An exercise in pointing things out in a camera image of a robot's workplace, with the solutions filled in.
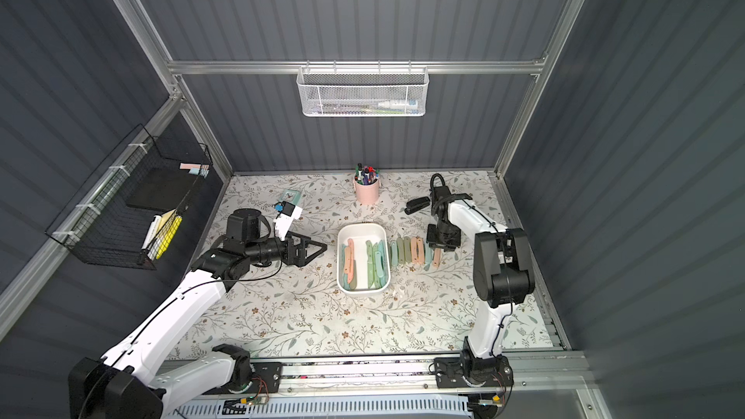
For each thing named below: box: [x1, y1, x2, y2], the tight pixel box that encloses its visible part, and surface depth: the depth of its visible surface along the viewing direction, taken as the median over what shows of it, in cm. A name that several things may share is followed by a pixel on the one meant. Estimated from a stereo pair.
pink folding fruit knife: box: [411, 236, 419, 264], surface depth 98 cm
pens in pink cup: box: [354, 162, 381, 186], surface depth 105 cm
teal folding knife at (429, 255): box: [423, 242, 434, 272], surface depth 98 cm
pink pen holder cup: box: [353, 176, 381, 205], surface depth 112 cm
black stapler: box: [403, 195, 431, 215], surface depth 110 cm
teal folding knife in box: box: [374, 239, 389, 289], surface depth 93 cm
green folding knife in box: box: [365, 239, 379, 290], surface depth 95 cm
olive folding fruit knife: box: [403, 236, 412, 264], surface depth 99 cm
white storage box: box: [336, 222, 391, 295], surface depth 96 cm
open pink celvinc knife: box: [343, 237, 355, 284], surface depth 95 cm
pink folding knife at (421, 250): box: [418, 237, 425, 265], surface depth 98 cm
